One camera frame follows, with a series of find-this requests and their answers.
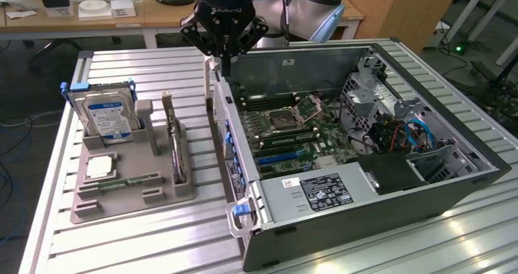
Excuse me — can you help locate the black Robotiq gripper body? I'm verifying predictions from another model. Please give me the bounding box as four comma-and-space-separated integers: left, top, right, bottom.
194, 0, 257, 45

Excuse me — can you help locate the Nvidia graphics card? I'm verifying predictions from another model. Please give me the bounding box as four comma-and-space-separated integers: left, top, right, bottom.
161, 91, 190, 185

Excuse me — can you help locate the wooden desk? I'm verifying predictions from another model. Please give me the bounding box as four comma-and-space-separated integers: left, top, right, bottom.
0, 0, 365, 49

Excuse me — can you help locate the plain white box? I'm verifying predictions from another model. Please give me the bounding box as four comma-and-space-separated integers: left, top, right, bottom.
110, 0, 137, 19

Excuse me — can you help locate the black RAM slot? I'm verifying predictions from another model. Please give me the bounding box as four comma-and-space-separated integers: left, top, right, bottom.
242, 97, 297, 104
242, 93, 296, 100
245, 104, 300, 111
243, 101, 298, 107

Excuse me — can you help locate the white box with round hole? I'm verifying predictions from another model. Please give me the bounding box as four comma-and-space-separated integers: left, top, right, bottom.
78, 0, 114, 22

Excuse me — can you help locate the metal socket cover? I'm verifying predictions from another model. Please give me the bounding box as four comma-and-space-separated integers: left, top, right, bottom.
294, 93, 325, 119

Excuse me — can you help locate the black and white box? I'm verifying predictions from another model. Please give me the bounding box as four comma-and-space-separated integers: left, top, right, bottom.
41, 0, 74, 18

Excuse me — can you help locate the silver drive cage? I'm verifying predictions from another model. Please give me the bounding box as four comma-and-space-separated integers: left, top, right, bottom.
340, 54, 406, 120

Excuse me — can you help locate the wooden cabinet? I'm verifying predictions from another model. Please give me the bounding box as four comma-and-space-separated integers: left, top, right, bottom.
352, 0, 465, 53

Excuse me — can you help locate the hard disk with blue caddy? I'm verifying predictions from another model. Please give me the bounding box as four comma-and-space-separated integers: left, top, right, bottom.
61, 78, 141, 144

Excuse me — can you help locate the green motherboard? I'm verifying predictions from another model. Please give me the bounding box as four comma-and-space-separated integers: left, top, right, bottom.
238, 90, 361, 178

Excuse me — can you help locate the green RAM stick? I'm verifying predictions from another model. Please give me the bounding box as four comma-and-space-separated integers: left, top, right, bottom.
99, 176, 158, 192
258, 133, 320, 146

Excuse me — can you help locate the long black expansion slot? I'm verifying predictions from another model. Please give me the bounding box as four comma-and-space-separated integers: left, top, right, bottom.
254, 145, 304, 157

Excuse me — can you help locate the white paper tag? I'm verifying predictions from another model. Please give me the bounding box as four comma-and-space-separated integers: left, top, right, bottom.
6, 9, 38, 19

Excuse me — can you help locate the blue expansion slot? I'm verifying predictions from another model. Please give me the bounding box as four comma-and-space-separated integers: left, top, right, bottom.
258, 153, 312, 166

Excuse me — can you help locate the grey parts rack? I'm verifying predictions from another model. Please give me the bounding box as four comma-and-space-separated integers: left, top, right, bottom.
71, 99, 199, 225

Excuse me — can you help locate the silver CPU chip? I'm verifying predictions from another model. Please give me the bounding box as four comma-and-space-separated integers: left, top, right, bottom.
87, 156, 117, 179

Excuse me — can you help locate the black stand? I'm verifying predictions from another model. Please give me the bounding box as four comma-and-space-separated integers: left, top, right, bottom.
469, 60, 518, 90

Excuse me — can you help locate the grey power supply unit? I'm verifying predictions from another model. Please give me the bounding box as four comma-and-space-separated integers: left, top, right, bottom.
258, 161, 382, 223

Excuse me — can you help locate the silver disk bay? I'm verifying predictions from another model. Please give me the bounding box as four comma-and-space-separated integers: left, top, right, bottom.
406, 143, 481, 185

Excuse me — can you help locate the black open PC case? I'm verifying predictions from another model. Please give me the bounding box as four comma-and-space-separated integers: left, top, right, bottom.
202, 42, 514, 272

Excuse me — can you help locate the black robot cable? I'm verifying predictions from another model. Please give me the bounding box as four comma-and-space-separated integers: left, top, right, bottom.
280, 0, 293, 44

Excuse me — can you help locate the orange wire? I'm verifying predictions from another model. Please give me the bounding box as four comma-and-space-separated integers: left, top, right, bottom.
388, 121, 406, 152

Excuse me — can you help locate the blue SATA wire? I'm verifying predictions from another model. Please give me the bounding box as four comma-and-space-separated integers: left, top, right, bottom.
405, 118, 437, 149

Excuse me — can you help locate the white desk frame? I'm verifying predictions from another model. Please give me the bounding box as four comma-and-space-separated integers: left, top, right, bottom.
444, 0, 518, 65

